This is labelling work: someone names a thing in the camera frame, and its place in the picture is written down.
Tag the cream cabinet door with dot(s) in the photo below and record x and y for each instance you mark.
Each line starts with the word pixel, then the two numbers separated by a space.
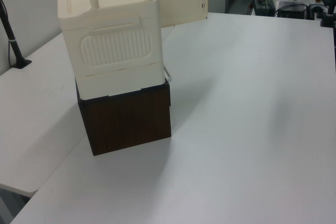
pixel 181 2

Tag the black rectangular case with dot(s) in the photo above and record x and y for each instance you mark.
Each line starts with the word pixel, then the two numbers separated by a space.
pixel 291 9

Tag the black pole with clamp base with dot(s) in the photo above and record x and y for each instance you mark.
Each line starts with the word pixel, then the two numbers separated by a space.
pixel 14 48

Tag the dark brown wooden box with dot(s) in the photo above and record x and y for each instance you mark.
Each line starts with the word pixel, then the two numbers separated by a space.
pixel 126 121

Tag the cream plastic storage cabinet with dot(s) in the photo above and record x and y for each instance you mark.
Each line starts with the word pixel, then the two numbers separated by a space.
pixel 115 51

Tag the black desk clamp mount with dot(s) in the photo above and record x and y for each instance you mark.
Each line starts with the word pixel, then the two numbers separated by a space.
pixel 328 16

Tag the black and green device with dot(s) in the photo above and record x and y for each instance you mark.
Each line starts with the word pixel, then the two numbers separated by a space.
pixel 263 5

